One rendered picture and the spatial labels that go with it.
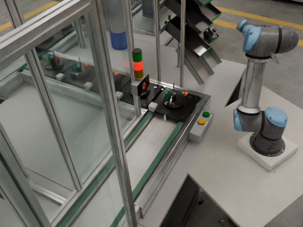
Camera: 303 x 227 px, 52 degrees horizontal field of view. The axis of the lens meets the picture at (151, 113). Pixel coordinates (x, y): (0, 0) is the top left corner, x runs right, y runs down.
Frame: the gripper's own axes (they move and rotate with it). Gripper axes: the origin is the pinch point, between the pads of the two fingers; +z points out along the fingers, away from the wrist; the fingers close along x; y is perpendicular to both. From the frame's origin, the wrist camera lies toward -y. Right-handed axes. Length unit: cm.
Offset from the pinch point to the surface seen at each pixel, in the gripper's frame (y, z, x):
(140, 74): -52, -71, 32
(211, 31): 4.7, -46.1, 13.7
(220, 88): 4.7, -18.3, 44.9
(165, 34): 73, -71, 63
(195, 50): -10, -49, 24
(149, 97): -28, -59, 59
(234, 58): 190, 21, 96
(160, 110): -39, -50, 55
